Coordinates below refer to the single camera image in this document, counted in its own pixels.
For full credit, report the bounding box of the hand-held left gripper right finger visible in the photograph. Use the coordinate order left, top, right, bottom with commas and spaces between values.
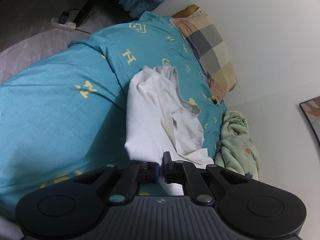
163, 151, 247, 206

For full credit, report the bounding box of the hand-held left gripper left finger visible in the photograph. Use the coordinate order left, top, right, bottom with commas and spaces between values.
75, 161, 160, 204

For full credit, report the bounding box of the white t-shirt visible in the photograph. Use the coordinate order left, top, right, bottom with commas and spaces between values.
124, 66, 215, 197

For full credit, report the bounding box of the green fleece blanket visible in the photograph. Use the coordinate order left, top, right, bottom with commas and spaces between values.
214, 110, 263, 182

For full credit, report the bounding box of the teal printed bed sheet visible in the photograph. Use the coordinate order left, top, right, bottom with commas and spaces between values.
0, 11, 228, 200

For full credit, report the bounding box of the plaid pillow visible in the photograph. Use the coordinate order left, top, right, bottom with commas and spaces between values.
170, 15, 237, 105

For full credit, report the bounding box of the white power strip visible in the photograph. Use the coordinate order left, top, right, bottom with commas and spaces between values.
48, 17, 77, 32

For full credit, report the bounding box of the grey floor mat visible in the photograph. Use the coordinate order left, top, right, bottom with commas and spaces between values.
0, 25, 100, 83

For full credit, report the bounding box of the table with black legs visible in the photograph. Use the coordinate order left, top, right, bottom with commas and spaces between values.
74, 0, 102, 28

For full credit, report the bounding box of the leaf wall picture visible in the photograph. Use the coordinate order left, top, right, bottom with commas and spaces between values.
299, 97, 320, 147

